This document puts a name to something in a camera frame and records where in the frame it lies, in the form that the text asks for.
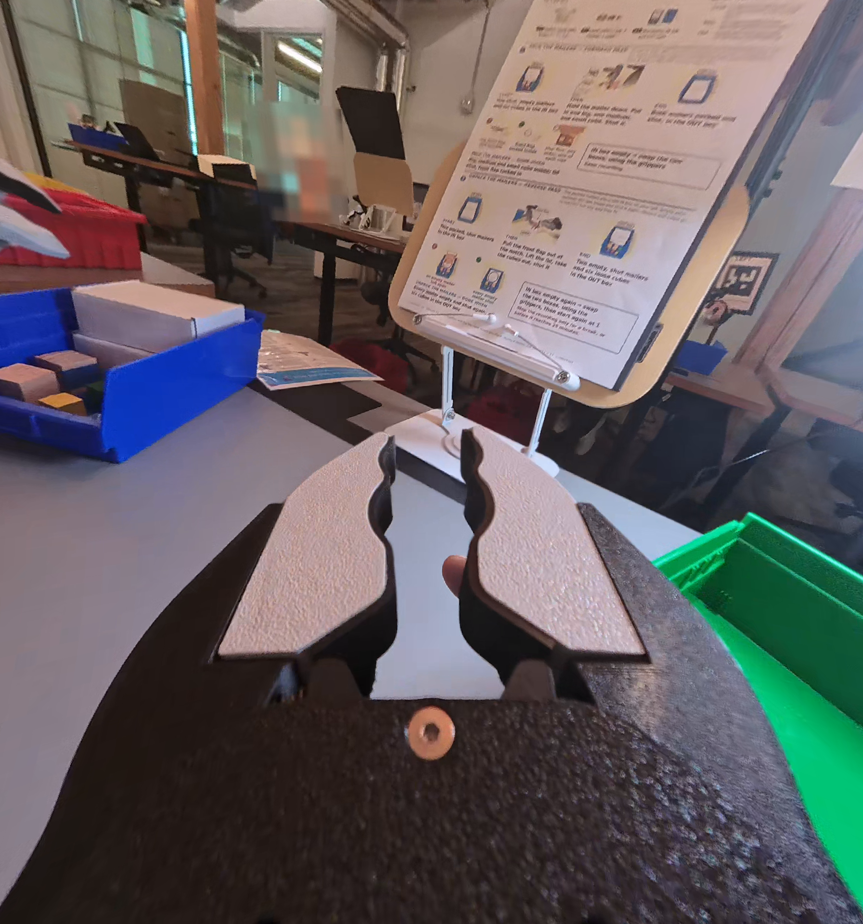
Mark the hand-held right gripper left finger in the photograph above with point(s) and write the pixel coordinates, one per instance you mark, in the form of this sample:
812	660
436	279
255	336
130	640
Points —
308	556

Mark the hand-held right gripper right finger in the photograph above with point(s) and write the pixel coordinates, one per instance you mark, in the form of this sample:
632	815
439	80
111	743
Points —
554	570

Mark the white cardboard box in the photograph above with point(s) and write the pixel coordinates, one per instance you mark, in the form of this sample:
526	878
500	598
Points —
160	310
106	348

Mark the blue plastic bin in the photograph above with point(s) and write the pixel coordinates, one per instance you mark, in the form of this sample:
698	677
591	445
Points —
178	390

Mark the person's right hand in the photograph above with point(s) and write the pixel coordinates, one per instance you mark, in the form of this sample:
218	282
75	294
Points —
454	575

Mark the yellow plastic bin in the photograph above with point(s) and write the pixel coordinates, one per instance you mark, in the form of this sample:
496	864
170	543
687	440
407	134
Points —
41	177

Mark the red plastic bin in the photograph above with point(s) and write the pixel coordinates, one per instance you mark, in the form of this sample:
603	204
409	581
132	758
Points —
92	234

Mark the blue background bin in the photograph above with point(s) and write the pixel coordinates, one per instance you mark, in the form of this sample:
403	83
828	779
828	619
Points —
86	134

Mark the blue wooden cube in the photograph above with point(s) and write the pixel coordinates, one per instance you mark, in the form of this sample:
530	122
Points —
81	377

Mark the long background desk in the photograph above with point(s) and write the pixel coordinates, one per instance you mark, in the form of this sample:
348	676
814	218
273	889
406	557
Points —
157	164

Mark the yellow wooden cube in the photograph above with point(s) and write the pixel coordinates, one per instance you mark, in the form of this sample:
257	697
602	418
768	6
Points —
63	404

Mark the green wooden cube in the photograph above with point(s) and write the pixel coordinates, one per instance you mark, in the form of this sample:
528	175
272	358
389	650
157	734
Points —
95	395

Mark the blue and white leaflet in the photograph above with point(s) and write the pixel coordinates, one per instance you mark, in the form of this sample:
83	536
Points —
308	364

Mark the black office chair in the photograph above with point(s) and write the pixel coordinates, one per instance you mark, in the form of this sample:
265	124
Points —
240	216

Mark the green plastic bin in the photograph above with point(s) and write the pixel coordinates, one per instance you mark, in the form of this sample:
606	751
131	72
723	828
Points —
799	650

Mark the small blue bin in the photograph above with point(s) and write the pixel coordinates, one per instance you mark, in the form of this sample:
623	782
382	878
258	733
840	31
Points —
700	357

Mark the dark wooden desk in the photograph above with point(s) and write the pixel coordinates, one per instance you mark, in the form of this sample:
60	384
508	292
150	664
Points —
344	238

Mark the black and white marker tag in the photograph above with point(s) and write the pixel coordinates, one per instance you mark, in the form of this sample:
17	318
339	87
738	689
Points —
745	283

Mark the document stand with black sheet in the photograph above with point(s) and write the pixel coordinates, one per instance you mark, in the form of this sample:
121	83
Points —
377	151

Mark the printed instruction sheet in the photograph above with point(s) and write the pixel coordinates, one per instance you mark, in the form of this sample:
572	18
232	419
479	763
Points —
604	180

